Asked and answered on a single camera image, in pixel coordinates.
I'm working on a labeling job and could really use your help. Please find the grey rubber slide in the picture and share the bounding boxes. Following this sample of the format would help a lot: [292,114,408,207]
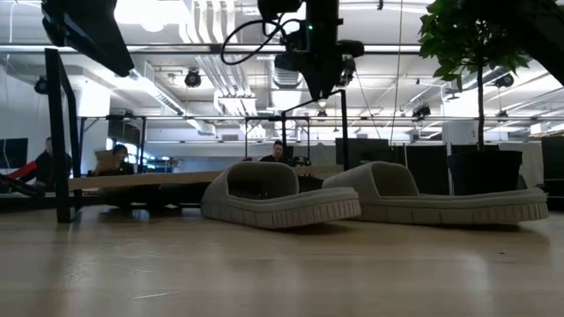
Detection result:
[320,159,551,226]
[200,160,363,231]

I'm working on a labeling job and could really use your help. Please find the black table frame rails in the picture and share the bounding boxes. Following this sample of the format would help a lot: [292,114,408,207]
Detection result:
[0,191,208,212]

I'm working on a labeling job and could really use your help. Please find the black wall monitor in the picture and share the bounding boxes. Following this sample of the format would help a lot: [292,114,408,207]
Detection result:
[0,137,29,170]

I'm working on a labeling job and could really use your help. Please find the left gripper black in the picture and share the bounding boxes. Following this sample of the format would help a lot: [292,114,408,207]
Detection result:
[288,30,347,101]

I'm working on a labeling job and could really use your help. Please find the green potted plant black pot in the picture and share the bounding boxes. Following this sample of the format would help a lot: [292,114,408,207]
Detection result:
[418,0,534,197]

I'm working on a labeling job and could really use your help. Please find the black desk monitor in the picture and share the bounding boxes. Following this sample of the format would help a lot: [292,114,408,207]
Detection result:
[334,137,404,172]

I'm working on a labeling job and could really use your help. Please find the long ceiling light bar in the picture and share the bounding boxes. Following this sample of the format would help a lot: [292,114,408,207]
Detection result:
[0,41,424,55]

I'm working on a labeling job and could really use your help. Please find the red bar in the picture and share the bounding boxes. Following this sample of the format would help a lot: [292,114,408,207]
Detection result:
[7,160,40,181]

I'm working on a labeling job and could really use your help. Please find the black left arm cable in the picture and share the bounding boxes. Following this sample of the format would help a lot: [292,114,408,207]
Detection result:
[219,18,306,66]

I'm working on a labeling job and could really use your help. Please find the black metal frame stand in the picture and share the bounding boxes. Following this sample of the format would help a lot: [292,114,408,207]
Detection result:
[78,114,148,176]
[243,114,312,162]

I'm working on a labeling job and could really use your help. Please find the black partition panel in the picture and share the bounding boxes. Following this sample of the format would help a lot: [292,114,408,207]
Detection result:
[404,144,451,195]
[540,135,564,181]

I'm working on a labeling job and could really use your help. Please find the wooden shelf black metal frame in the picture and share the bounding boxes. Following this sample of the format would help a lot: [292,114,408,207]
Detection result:
[43,47,350,225]

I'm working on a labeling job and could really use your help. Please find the person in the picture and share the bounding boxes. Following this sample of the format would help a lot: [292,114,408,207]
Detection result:
[258,139,288,164]
[33,136,74,189]
[93,144,136,177]

